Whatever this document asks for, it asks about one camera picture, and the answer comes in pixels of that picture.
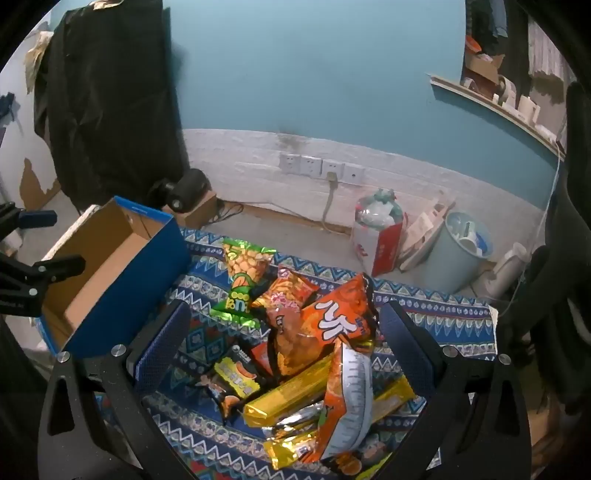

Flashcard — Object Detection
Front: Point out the black chair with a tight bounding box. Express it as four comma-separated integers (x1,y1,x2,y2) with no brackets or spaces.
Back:
496,80,591,416

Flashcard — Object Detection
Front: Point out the black hanging cloth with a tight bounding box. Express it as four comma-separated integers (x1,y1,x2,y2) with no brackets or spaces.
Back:
32,0,190,217

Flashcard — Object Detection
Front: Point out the light blue trash bin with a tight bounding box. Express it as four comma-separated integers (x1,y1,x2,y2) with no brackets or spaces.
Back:
418,211,495,294

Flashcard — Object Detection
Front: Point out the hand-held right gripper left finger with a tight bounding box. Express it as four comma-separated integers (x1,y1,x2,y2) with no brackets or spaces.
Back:
37,299,197,480

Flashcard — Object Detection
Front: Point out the long yellow snack packet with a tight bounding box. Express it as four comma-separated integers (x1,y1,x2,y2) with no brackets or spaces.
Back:
369,374,416,421
242,353,335,428

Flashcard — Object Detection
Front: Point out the black cable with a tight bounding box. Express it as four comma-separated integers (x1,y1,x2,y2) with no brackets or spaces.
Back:
216,200,244,223

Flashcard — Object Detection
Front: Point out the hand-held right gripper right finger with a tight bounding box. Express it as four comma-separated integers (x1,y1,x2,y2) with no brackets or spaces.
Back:
378,299,533,480

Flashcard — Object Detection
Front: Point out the orange fruit-print snack packet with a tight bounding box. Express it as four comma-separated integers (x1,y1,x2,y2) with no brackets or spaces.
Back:
330,434,393,479

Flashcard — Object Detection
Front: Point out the small dark snack packet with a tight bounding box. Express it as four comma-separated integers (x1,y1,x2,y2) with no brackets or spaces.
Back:
198,374,243,423

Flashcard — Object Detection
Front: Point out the orange flower-print snack packet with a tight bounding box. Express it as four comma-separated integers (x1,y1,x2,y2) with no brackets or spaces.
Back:
249,265,342,384

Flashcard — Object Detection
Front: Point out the red and white carton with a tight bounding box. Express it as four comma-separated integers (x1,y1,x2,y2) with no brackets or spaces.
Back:
351,215,409,278

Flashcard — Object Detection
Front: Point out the brown paper bag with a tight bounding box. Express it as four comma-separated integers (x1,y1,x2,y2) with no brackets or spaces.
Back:
399,191,455,273

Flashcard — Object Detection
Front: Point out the large orange chip bag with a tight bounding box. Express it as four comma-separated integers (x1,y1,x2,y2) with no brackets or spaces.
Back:
300,272,382,356

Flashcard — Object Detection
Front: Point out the blue cardboard box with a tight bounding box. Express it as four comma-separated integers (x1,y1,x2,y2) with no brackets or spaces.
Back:
39,196,192,363

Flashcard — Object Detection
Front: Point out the wall shelf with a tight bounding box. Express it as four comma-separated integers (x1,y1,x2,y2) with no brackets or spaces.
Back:
429,74,566,158

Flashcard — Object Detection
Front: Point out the blue patterned cloth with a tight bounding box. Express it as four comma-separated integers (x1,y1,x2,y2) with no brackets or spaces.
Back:
92,226,499,480

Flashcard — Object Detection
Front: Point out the gold foil snack packet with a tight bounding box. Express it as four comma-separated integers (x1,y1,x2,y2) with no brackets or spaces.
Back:
264,427,324,470

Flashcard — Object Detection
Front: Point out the grey power cable with plug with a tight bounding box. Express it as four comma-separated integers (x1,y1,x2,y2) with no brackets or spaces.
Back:
321,172,341,232

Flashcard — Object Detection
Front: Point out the open brown cardboard box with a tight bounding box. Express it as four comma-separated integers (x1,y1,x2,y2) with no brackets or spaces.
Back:
464,37,506,86

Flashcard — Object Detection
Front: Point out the green peanut snack packet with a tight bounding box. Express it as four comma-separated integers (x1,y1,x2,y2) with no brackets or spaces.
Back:
210,237,278,328

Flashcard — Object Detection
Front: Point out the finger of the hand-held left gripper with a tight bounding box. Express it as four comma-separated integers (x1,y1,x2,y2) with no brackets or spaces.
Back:
0,202,57,241
0,255,86,317

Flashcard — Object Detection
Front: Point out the white plastic bottle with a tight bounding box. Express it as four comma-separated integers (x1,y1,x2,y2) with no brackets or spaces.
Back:
480,242,529,298

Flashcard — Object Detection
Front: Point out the small yellow candy packet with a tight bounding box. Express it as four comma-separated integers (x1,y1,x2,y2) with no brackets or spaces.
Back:
215,357,262,400

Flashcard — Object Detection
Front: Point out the silver foil snack packet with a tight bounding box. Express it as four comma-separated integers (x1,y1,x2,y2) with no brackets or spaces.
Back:
263,401,326,432

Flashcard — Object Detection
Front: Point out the orange and white snack bag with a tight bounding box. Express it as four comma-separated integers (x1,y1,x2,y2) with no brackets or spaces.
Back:
318,342,375,462

